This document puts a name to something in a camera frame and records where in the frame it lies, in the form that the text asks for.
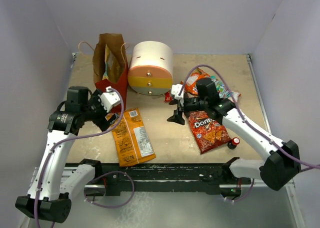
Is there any orange kettle chips bag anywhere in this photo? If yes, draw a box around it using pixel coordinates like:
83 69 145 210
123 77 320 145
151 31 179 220
112 108 156 167

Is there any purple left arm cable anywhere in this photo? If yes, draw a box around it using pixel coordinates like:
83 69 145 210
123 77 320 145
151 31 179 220
33 87 125 228

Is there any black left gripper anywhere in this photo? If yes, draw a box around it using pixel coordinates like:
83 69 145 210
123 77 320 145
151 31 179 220
81 90 119 131

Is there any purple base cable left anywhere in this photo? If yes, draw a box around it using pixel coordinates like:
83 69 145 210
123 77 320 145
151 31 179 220
83 172 135 209

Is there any gold foil snack bag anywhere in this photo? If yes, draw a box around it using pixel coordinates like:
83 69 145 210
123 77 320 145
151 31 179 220
102 44 126 83

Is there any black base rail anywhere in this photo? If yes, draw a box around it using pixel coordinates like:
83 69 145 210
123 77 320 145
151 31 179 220
85 163 252 196

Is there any red emergency stop button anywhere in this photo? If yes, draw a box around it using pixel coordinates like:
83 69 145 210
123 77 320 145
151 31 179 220
227 137 240 150

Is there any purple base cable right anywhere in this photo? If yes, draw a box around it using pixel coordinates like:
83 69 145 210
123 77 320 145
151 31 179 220
223 182 255 203

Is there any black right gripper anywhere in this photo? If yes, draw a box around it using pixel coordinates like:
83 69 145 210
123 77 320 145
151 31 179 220
166 93 208 125

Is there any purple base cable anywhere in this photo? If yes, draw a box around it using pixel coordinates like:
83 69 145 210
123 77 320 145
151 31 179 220
83 172 135 209
223 182 255 203

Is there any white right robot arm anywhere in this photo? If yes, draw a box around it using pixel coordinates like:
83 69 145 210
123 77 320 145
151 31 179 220
168 78 301 191

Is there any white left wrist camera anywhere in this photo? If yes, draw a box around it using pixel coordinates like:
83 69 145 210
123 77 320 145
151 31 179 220
99 86 121 113

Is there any orange white snack bag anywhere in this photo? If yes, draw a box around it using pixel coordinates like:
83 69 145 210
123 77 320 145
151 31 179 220
180 67 242 98

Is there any red brown paper bag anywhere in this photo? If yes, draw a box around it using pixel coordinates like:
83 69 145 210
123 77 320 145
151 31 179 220
92 33 129 104

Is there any white round drawer cabinet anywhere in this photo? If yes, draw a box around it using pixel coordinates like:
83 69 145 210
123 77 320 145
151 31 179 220
127 41 173 96

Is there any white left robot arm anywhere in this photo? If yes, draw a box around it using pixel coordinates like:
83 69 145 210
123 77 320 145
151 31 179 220
15 86 124 225

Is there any red Doritos chip bag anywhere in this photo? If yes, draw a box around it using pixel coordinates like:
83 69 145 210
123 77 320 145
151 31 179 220
188 111 231 154

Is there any small red nut snack pack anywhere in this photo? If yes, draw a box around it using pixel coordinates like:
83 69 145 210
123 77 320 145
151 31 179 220
164 91 173 102

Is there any teal candy pouch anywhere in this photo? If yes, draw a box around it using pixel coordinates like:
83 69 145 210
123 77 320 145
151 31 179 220
210 76 230 98

